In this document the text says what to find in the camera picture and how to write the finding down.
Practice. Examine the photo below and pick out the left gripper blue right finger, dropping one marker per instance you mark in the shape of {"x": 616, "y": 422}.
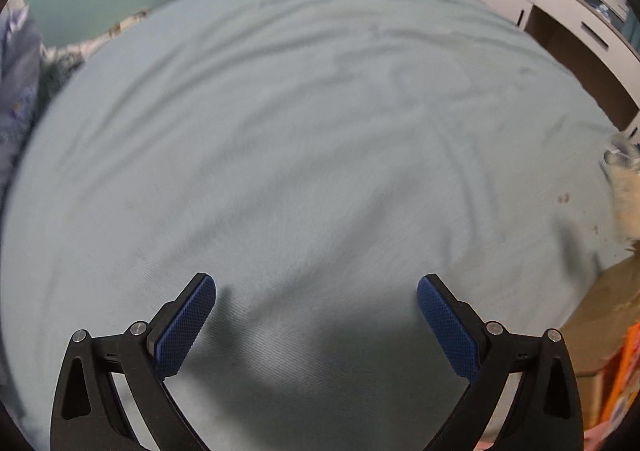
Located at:
{"x": 545, "y": 413}

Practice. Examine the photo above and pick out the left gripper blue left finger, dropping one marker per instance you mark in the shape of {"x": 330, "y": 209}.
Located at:
{"x": 87, "y": 412}

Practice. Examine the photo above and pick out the brown cardboard box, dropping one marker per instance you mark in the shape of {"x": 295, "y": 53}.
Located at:
{"x": 595, "y": 335}

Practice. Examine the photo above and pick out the clear plastic snack bag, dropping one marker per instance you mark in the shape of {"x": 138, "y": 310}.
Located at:
{"x": 621, "y": 167}

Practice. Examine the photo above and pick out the orange sausage pack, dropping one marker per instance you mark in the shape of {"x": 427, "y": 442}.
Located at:
{"x": 629, "y": 359}

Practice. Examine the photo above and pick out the green patterned blanket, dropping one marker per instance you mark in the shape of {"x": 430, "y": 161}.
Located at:
{"x": 58, "y": 64}

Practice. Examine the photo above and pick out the light blue bed sheet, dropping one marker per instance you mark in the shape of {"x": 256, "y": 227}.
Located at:
{"x": 316, "y": 158}

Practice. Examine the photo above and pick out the lavender floral duvet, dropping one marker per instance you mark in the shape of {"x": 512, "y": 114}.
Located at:
{"x": 20, "y": 72}

